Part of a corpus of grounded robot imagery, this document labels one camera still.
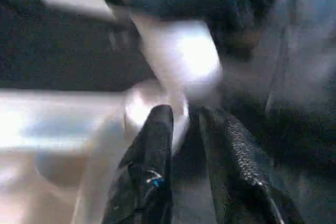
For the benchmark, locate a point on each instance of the black work mat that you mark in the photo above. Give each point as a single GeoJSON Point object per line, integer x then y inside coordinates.
{"type": "Point", "coordinates": [294, 103]}

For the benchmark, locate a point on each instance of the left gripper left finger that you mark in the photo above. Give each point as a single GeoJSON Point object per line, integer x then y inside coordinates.
{"type": "Point", "coordinates": [147, 177]}

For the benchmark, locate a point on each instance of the white plastic table leg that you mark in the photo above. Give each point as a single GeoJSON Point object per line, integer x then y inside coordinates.
{"type": "Point", "coordinates": [73, 1]}
{"type": "Point", "coordinates": [184, 51]}

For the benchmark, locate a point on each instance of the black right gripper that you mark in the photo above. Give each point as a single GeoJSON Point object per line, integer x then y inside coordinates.
{"type": "Point", "coordinates": [241, 9]}

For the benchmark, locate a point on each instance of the white plastic table top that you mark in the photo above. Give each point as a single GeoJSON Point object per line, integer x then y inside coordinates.
{"type": "Point", "coordinates": [47, 124]}

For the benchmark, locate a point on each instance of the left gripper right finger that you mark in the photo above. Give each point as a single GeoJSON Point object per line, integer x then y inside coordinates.
{"type": "Point", "coordinates": [247, 177]}

